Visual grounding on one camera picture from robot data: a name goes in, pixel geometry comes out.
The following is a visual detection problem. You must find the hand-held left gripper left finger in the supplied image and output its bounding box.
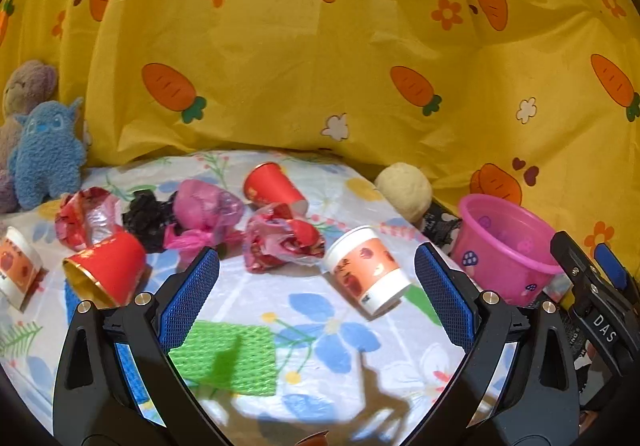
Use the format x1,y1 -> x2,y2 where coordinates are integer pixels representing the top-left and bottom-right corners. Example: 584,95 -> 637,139
52,246 -> 231,446

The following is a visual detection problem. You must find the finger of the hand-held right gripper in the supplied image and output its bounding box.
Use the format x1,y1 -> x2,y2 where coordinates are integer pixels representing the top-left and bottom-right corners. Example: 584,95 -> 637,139
595,241 -> 635,292
550,230 -> 610,309

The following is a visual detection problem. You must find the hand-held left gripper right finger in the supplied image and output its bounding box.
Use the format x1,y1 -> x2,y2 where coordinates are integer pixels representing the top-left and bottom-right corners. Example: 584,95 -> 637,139
402,241 -> 583,446

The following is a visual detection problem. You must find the pink plastic bucket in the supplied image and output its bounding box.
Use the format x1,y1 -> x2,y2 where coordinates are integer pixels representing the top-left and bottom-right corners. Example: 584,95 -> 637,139
457,193 -> 563,307

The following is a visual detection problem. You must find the green foam net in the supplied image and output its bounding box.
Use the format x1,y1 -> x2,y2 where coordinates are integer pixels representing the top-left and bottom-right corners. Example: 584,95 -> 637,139
167,320 -> 277,397

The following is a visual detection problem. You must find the large white orange paper cup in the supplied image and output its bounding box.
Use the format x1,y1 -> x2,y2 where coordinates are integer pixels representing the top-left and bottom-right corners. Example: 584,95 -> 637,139
322,225 -> 412,318

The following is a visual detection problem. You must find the red paper cup gold inside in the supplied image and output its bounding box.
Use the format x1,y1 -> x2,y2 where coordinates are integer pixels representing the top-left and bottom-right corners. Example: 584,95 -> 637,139
62,231 -> 148,308

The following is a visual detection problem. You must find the black plastic bag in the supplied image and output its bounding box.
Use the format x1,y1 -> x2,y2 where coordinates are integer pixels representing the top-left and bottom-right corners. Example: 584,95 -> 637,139
122,190 -> 178,254

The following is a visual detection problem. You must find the pink plastic bag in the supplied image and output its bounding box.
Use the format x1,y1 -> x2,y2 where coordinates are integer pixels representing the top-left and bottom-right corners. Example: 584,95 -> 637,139
164,179 -> 246,252

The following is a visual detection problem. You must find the red foil wrapper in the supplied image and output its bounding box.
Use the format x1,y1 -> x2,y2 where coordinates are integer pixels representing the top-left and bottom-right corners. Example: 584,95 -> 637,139
244,203 -> 327,274
54,187 -> 126,249

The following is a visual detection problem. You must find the small white orange paper cup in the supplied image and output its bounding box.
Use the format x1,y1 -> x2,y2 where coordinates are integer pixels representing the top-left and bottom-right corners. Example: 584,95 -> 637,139
0,226 -> 43,312

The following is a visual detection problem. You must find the cream plush ball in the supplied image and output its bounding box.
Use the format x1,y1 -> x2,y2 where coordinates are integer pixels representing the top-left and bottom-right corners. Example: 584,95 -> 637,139
375,162 -> 433,223

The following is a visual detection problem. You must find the red paper cup white inside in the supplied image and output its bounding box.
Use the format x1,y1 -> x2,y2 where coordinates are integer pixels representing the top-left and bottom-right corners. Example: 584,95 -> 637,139
243,162 -> 308,217

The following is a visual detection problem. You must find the blue plush toy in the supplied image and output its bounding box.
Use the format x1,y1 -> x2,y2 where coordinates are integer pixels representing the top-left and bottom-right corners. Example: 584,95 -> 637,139
7,96 -> 88,209

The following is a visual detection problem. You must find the yellow carrot print curtain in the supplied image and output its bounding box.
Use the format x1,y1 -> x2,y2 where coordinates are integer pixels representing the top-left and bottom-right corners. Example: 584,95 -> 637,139
0,0 -> 640,277

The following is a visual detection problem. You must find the purple teddy bear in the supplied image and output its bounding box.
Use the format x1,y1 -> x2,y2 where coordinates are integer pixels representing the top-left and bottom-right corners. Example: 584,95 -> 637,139
0,59 -> 58,214

